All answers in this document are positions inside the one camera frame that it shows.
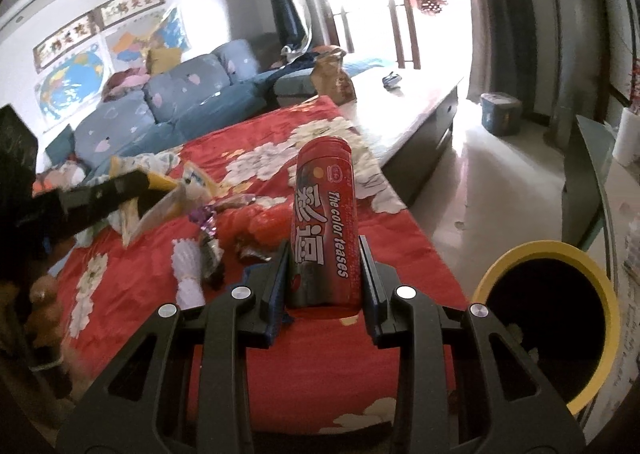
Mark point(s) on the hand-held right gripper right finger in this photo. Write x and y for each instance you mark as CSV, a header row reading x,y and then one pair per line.
x,y
369,284

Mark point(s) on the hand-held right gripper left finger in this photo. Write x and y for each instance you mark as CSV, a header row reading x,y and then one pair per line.
x,y
280,294

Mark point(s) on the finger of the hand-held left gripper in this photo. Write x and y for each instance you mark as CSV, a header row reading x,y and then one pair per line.
x,y
105,194

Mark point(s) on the yellow snack packet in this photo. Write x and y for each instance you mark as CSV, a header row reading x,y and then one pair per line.
x,y
160,209

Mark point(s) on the red plastic bag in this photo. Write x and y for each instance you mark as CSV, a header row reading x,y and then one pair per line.
x,y
250,229

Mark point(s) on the brown shiny snack wrapper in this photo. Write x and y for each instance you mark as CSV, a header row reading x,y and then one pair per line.
x,y
212,264

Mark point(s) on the red cylindrical candy can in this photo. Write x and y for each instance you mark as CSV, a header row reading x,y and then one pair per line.
x,y
320,214

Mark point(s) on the yellow-rimmed black bin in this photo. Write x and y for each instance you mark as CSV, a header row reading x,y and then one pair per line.
x,y
550,314

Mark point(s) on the silver crumpled wrapper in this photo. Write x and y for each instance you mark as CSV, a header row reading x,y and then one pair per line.
x,y
255,254

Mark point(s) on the light blue cloth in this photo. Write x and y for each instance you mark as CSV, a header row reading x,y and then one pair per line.
x,y
150,160

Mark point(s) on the world map poster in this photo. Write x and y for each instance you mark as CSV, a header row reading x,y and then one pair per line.
x,y
70,81

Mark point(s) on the white pleated paper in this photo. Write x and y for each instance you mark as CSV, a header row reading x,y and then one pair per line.
x,y
187,274

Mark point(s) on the red floral blanket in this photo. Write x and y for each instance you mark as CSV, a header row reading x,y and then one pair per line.
x,y
320,384

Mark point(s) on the golden brown wrapper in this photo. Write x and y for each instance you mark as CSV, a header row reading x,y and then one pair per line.
x,y
237,201

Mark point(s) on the purple shiny wrapper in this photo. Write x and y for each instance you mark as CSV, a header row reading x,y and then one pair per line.
x,y
205,221

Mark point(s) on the framed calligraphy picture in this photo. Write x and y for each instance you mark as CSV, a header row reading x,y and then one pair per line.
x,y
62,41
130,4

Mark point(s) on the pink cloth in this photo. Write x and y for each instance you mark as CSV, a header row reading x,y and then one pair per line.
x,y
125,83

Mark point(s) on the blue patterned sofa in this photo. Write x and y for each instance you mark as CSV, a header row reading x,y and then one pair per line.
x,y
210,99

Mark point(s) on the yellow pillow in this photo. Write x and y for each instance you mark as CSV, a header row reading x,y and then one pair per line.
x,y
164,60

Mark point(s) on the low wooden table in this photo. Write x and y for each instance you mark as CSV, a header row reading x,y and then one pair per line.
x,y
400,129

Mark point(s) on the colourful country map poster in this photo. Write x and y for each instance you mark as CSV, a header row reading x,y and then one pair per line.
x,y
145,36

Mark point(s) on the small dark object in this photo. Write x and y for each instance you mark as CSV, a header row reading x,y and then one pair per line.
x,y
392,80

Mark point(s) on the brown paper bag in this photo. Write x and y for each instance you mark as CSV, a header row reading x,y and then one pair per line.
x,y
332,76

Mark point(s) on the grey glass panel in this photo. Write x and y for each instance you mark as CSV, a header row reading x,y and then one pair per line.
x,y
585,184

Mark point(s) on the white paper roll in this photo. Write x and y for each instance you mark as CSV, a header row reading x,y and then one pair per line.
x,y
627,139

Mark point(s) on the grey curtain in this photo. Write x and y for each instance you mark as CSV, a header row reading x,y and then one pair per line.
x,y
510,9

